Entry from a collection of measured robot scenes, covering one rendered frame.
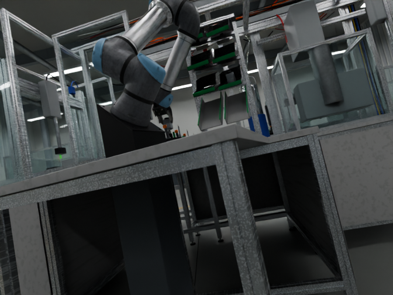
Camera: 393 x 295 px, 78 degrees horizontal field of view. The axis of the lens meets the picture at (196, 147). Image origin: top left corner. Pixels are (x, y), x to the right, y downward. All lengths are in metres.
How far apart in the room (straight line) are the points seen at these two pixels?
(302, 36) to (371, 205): 1.39
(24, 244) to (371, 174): 2.24
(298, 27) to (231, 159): 1.96
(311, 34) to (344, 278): 1.77
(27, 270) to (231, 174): 1.46
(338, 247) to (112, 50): 1.22
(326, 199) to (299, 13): 1.64
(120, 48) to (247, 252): 0.77
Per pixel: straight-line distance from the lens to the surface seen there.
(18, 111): 1.79
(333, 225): 1.27
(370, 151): 2.09
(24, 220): 1.72
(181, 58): 1.21
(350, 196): 2.06
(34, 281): 1.77
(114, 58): 0.94
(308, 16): 2.43
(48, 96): 2.31
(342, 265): 1.33
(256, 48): 2.73
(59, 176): 0.75
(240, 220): 0.53
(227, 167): 0.51
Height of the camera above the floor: 0.79
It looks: 5 degrees up
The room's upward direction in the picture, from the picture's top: 12 degrees counter-clockwise
